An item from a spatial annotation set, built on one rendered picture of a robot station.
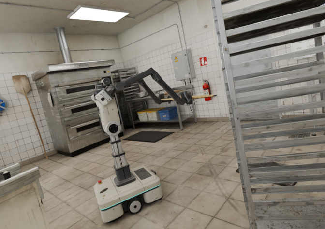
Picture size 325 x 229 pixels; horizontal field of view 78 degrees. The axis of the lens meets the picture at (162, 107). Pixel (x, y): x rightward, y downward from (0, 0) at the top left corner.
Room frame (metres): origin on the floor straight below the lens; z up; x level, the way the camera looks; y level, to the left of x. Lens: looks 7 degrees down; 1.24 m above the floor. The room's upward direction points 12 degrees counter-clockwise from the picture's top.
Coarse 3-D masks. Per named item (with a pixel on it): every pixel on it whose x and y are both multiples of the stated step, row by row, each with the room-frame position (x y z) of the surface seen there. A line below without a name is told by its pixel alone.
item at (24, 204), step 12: (12, 192) 1.01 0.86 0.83; (24, 192) 1.05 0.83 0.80; (36, 192) 1.09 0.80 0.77; (0, 204) 0.96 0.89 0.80; (12, 204) 1.00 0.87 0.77; (24, 204) 1.03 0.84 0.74; (36, 204) 1.08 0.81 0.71; (0, 216) 0.95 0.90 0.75; (12, 216) 0.98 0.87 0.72; (24, 216) 1.02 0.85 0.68; (36, 216) 1.06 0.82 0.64; (0, 228) 0.94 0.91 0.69; (12, 228) 0.97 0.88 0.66; (24, 228) 1.01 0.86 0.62; (36, 228) 1.05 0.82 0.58; (48, 228) 1.09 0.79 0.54
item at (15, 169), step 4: (16, 164) 1.30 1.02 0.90; (20, 164) 1.31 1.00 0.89; (4, 168) 1.26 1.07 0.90; (8, 168) 1.26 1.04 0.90; (12, 168) 1.27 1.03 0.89; (16, 168) 1.29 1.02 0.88; (20, 168) 1.31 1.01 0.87; (0, 172) 1.22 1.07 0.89; (12, 172) 1.27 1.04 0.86; (16, 172) 1.29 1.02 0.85; (0, 176) 1.22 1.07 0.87; (0, 180) 1.22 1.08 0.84
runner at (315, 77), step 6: (300, 78) 1.37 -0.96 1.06; (306, 78) 1.36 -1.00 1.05; (312, 78) 1.35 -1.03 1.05; (318, 78) 1.34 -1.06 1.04; (264, 84) 1.43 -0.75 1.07; (270, 84) 1.42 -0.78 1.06; (276, 84) 1.41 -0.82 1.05; (282, 84) 1.40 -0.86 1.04; (288, 84) 1.37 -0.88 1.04; (228, 90) 1.50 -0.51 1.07; (240, 90) 1.48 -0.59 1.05; (246, 90) 1.47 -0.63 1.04; (252, 90) 1.43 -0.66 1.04
